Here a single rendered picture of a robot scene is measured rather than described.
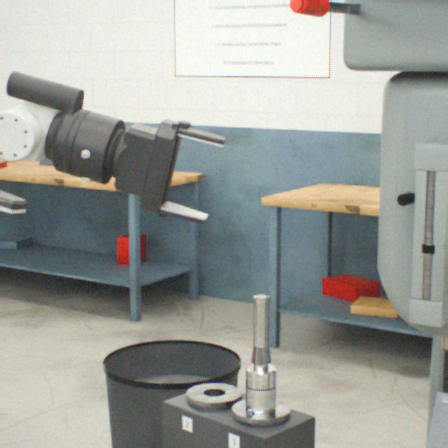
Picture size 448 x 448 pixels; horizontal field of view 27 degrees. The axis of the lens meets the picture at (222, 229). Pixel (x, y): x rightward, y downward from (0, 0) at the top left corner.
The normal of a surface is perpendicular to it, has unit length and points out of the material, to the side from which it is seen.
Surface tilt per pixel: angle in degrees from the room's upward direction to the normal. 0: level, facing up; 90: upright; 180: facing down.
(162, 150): 96
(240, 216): 90
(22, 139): 96
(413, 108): 90
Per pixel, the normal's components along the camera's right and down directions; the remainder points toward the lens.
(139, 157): -0.19, 0.28
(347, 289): -0.80, 0.11
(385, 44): -0.54, 0.14
